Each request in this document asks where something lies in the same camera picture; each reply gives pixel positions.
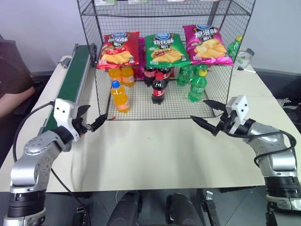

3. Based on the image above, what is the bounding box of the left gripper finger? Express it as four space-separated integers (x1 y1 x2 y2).
77 105 91 117
85 114 108 132

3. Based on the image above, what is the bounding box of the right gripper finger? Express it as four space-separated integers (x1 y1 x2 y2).
203 99 228 112
190 115 220 137

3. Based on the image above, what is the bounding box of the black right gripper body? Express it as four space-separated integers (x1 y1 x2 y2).
216 111 238 136

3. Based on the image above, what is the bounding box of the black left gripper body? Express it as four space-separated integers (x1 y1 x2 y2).
71 114 88 137

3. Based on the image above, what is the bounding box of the green conveyor belt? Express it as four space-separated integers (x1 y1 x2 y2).
38 43 97 137

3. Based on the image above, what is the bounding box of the green soda bottle yellow cap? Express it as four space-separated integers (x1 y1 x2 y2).
226 35 243 60
188 68 208 103

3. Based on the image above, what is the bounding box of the orange soda bottle blue cap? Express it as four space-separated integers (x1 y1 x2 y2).
110 80 131 114

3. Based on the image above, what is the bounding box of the white marker pen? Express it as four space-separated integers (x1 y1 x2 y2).
237 66 257 74

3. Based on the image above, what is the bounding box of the cola bottle red cap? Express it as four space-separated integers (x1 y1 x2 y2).
150 73 166 105

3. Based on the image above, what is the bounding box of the magenta potato chip bag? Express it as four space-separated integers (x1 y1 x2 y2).
182 24 234 66
137 36 148 80

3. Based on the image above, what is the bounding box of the black leaf print mat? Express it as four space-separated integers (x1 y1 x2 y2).
276 97 301 135

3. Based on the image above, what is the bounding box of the red potato chip bag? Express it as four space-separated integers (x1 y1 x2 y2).
96 31 140 70

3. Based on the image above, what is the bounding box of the green potato chip bag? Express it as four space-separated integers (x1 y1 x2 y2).
143 32 192 69

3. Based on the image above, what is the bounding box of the person dark shirt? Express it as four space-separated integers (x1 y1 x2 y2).
0 34 35 97

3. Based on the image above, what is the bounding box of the black table clamp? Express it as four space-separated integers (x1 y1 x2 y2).
201 190 220 226
74 206 91 226

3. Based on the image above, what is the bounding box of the dark rounded shape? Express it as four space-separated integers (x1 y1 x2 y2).
106 190 143 226
165 193 204 226

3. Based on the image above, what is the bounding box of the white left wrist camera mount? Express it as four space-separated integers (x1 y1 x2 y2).
53 98 81 142

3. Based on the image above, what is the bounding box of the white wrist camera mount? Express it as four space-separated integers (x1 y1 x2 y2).
225 95 249 135
53 98 81 142

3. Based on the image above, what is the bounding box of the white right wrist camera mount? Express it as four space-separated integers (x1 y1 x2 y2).
225 95 249 135

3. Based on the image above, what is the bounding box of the black wire mesh rack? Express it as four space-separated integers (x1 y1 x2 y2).
77 0 257 121

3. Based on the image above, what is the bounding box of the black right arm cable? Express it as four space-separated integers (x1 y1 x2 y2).
253 131 297 170

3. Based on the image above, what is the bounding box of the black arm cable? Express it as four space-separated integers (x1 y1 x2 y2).
253 131 297 170
12 100 92 226

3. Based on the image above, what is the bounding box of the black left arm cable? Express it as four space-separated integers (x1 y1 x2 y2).
12 100 92 226

